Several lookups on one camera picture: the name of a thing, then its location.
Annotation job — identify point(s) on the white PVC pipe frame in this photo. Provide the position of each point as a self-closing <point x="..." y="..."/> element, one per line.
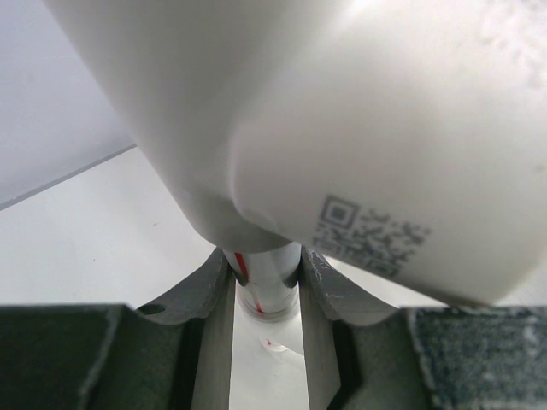
<point x="404" y="138"/>

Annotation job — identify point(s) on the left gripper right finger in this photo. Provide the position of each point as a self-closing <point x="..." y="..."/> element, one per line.
<point x="362" y="353"/>

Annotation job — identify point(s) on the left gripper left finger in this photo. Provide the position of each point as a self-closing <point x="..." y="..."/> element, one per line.
<point x="174" y="352"/>

